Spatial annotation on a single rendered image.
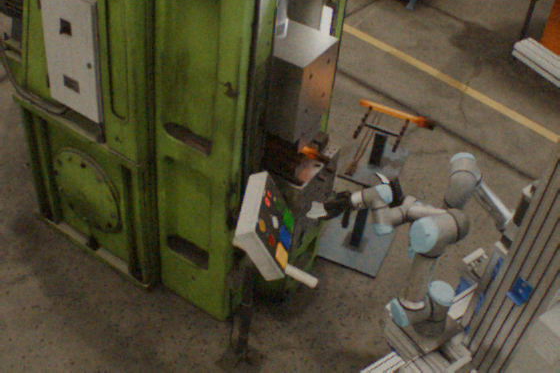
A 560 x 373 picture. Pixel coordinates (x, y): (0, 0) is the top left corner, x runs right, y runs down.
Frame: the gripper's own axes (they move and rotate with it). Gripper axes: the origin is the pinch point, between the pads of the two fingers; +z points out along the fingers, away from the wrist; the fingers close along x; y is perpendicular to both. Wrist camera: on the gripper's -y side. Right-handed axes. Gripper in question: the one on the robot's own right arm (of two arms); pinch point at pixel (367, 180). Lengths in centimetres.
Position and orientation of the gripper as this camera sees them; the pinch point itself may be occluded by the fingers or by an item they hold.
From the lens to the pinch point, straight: 320.8
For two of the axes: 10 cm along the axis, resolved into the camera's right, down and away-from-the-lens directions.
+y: -0.8, 7.4, 6.6
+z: -8.3, -4.1, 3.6
